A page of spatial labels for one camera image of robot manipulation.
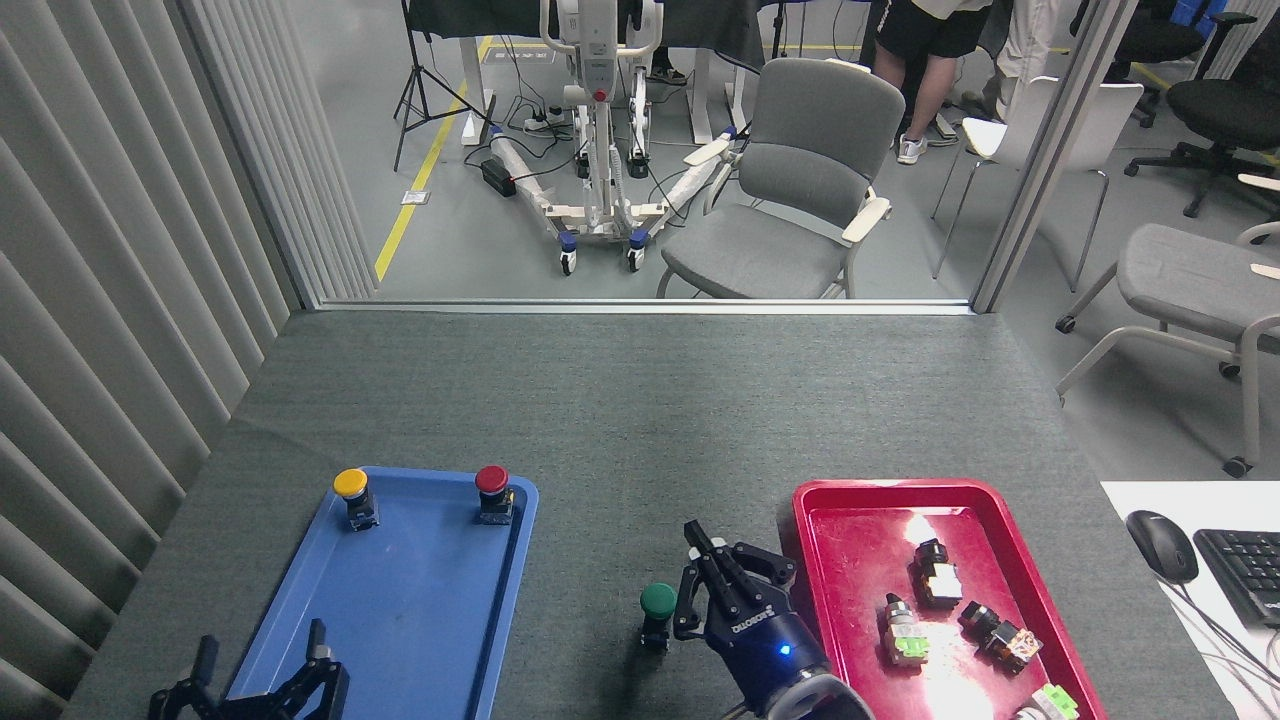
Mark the black office chair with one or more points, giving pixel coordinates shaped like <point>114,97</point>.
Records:
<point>1230,110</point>
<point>1155,40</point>

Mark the black keyboard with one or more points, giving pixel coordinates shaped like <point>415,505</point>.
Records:
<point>1245,575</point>

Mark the white desk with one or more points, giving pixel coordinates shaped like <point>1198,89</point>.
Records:
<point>1230,680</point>

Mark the person in pale trousers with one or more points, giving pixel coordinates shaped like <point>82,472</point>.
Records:
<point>1025,50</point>

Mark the black tripod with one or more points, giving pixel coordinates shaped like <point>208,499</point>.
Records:
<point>420,95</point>

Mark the red push button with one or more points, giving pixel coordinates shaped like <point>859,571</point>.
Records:
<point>491,480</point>

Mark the silver table edge rail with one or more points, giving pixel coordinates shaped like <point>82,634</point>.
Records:
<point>640,306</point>

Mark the person in dark shorts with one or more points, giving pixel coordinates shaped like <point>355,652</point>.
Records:
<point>930,60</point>

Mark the floor socket plate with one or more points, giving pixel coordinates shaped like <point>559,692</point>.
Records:
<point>416,197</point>

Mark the red plastic tray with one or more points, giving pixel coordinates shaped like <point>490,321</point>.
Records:
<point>850,550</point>

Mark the black and white switch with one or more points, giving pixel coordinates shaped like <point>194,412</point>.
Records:
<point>937,577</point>

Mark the white chair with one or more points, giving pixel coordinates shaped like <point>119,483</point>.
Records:
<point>1085,125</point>

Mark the silver post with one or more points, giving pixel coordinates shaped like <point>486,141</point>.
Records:
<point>1050,150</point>

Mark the grey armchair with pale armrests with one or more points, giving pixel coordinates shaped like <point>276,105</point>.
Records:
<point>800,170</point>

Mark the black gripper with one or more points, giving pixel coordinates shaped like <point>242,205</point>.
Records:
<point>765,640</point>
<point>255,708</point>

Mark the green push button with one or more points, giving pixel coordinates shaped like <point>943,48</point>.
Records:
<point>658,600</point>

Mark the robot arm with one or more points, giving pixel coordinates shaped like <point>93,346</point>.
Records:
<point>820,700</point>

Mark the yellow push button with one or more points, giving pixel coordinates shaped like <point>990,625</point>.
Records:
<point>351,484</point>

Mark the green and white switch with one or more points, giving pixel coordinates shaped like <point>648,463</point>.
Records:
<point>1050,703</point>

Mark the blue plastic tray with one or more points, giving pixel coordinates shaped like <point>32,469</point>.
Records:
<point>420,590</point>

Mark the black computer mouse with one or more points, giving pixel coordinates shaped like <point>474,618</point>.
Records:
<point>1162,545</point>

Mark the grey ribbed partition panel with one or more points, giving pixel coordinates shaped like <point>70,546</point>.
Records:
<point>120,250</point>

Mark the black and amber switch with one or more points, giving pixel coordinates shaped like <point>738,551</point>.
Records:
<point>1000,635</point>

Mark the white stand on wheels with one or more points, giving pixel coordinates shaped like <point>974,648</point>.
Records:
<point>600,150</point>

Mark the white power strip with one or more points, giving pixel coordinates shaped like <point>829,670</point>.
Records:
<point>543,120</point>

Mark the switch with green base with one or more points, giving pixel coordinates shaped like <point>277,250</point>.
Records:
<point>905,632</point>

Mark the grey chair on castors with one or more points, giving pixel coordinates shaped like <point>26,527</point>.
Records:
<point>1190,275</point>

